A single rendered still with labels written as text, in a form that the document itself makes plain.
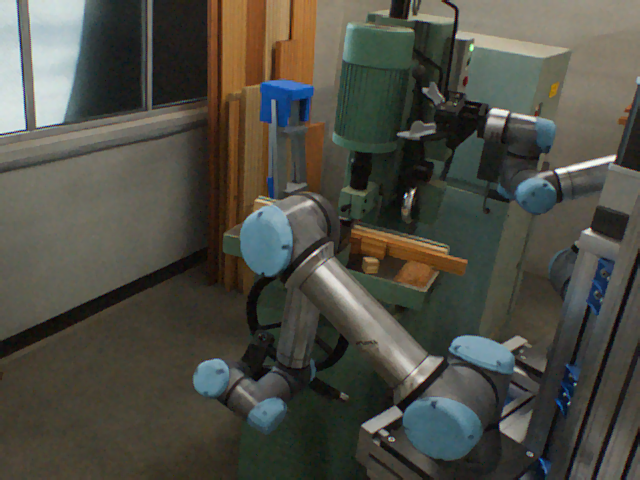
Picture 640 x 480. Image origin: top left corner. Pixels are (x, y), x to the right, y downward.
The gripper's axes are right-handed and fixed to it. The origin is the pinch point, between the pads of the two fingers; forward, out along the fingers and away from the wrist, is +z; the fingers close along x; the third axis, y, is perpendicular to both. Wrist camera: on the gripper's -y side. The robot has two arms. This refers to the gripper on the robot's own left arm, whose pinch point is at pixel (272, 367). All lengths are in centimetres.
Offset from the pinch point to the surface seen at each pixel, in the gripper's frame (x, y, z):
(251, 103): -91, -98, 115
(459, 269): 35, -39, 23
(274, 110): -57, -85, 72
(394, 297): 22.1, -26.1, 12.2
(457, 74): 19, -93, 24
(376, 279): 16.5, -29.2, 10.4
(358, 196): 5, -50, 12
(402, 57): 10, -83, -6
